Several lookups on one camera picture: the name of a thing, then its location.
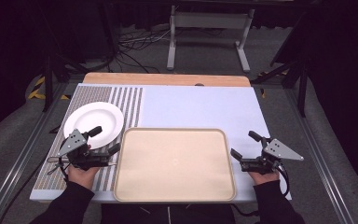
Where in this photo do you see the person's left hand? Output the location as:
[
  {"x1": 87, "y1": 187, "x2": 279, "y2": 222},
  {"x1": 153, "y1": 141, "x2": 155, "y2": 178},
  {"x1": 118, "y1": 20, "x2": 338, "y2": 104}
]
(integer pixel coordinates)
[{"x1": 66, "y1": 164, "x2": 101, "y2": 190}]

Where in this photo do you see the left hand-held gripper cable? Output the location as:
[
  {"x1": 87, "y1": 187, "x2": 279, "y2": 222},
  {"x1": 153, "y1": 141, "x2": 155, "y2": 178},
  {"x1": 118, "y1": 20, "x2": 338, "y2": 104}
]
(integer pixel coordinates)
[{"x1": 58, "y1": 157, "x2": 72, "y2": 184}]

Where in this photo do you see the black metal stand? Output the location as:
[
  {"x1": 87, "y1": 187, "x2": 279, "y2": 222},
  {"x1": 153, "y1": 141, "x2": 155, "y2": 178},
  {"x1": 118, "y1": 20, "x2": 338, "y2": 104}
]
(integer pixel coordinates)
[
  {"x1": 250, "y1": 59, "x2": 310, "y2": 119},
  {"x1": 40, "y1": 54, "x2": 90, "y2": 114}
]

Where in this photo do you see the person's right hand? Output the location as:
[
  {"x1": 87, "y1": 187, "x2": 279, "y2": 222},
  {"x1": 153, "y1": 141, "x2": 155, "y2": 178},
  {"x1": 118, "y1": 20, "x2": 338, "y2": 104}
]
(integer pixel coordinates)
[{"x1": 248, "y1": 169, "x2": 282, "y2": 187}]

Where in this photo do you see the white round plate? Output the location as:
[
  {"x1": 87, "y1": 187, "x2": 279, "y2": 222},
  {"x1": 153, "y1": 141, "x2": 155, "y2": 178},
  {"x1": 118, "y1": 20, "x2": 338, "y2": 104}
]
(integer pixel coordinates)
[{"x1": 62, "y1": 101, "x2": 126, "y2": 150}]

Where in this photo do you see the striped woven placemat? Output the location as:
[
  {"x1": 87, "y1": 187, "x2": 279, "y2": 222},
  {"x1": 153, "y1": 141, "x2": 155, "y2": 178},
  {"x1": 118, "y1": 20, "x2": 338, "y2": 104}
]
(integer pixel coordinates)
[{"x1": 32, "y1": 85, "x2": 145, "y2": 192}]

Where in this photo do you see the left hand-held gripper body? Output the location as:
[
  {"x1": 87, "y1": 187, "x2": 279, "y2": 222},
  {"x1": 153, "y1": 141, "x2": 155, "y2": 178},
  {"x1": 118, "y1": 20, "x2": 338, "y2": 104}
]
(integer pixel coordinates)
[{"x1": 57, "y1": 128, "x2": 112, "y2": 172}]

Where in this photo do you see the grey metal floor rail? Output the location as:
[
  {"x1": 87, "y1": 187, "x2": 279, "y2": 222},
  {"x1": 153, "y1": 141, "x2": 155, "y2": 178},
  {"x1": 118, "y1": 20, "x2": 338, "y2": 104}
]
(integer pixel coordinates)
[
  {"x1": 282, "y1": 88, "x2": 358, "y2": 224},
  {"x1": 0, "y1": 83, "x2": 73, "y2": 224}
]

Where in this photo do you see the metal fork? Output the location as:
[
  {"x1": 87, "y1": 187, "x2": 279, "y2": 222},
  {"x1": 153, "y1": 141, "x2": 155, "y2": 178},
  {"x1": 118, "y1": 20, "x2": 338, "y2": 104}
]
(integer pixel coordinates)
[{"x1": 47, "y1": 164, "x2": 63, "y2": 176}]

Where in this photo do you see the right hand-held gripper cable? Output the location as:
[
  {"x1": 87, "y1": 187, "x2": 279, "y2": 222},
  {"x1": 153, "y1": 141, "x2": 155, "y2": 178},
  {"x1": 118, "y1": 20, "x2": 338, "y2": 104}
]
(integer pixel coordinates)
[{"x1": 274, "y1": 163, "x2": 291, "y2": 198}]

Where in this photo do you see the white table cover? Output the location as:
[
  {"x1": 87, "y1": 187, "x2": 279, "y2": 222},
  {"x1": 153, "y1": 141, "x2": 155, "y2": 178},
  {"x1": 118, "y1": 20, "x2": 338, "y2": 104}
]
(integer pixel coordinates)
[{"x1": 29, "y1": 82, "x2": 293, "y2": 203}]

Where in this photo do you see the bundle of floor cables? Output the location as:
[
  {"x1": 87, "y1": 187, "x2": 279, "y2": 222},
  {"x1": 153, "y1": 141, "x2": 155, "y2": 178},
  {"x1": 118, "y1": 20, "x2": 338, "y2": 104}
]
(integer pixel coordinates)
[{"x1": 106, "y1": 28, "x2": 172, "y2": 75}]

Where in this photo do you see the hand-held gripper cable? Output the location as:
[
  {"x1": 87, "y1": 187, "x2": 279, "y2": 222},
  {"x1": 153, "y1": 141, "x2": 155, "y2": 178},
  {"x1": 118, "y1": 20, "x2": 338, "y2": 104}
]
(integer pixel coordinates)
[
  {"x1": 58, "y1": 157, "x2": 72, "y2": 184},
  {"x1": 274, "y1": 163, "x2": 291, "y2": 198}
]

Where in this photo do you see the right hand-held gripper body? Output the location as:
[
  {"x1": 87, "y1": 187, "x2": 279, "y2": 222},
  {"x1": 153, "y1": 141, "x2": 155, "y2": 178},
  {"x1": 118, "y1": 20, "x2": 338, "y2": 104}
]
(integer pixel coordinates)
[{"x1": 240, "y1": 138, "x2": 305, "y2": 175}]

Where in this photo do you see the white metal stand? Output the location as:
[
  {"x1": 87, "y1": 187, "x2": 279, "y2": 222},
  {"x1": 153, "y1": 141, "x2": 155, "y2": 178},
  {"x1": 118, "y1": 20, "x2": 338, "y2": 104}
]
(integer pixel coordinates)
[{"x1": 166, "y1": 5, "x2": 256, "y2": 74}]

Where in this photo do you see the beige rectangular tray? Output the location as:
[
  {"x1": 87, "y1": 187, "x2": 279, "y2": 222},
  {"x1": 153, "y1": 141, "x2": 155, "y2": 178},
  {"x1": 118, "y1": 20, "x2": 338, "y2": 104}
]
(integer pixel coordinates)
[{"x1": 113, "y1": 127, "x2": 238, "y2": 203}]

